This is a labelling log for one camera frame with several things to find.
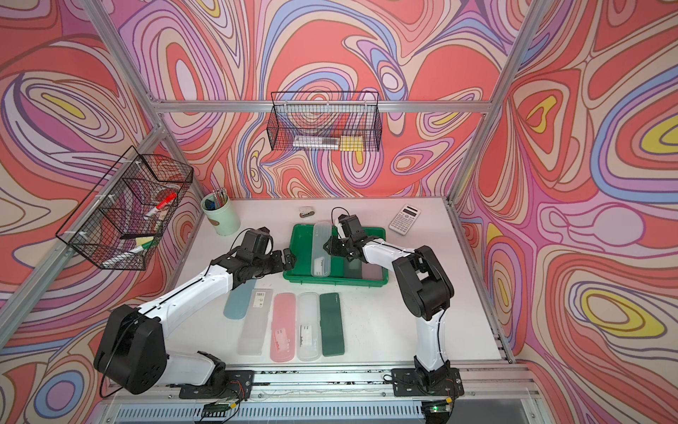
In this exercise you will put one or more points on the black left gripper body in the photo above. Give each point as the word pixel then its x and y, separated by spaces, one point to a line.
pixel 267 264

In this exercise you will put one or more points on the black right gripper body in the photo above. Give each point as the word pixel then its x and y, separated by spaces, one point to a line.
pixel 341 246

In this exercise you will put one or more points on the dark green translucent pencil case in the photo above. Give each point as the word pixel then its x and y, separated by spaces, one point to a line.
pixel 353 269

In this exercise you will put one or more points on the frosted white pencil case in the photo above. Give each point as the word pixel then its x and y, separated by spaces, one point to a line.
pixel 321 259

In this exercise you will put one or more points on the grey-pink translucent pencil case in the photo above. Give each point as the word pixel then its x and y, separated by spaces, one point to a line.
pixel 371 272

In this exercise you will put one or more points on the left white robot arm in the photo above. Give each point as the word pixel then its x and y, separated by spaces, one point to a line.
pixel 132 352

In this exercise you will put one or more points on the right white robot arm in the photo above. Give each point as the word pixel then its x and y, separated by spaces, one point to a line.
pixel 424 286

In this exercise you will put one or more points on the teal pencil case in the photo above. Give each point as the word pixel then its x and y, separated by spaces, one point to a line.
pixel 238 301

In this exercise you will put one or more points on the pink pencil case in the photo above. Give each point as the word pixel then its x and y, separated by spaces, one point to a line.
pixel 283 328

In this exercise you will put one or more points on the white translucent pencil case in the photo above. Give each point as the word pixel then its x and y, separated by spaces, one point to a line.
pixel 308 326

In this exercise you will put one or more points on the clear frosted pencil case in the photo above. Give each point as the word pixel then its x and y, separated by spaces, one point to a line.
pixel 251 340

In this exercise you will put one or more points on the yellow box in basket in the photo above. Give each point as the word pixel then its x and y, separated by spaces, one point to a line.
pixel 351 143

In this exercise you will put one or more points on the clear box in basket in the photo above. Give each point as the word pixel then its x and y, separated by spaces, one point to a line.
pixel 316 142

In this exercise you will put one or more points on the white scientific calculator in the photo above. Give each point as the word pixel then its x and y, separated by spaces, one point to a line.
pixel 404 219

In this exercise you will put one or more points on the green pen cup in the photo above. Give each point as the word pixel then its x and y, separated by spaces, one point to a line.
pixel 221 213

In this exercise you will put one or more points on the red marker in basket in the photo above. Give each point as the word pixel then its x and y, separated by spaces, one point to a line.
pixel 162 205

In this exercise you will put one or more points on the green white marker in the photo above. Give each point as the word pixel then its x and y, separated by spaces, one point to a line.
pixel 129 255

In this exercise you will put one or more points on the back wire basket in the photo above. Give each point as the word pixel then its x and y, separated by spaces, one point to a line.
pixel 324 113

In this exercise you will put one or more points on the wire basket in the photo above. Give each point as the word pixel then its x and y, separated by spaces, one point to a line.
pixel 114 221
pixel 324 113

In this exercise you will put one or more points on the left wire basket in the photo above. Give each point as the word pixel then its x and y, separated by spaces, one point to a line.
pixel 114 221

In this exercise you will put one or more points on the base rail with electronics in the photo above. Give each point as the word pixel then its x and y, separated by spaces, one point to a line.
pixel 481 394

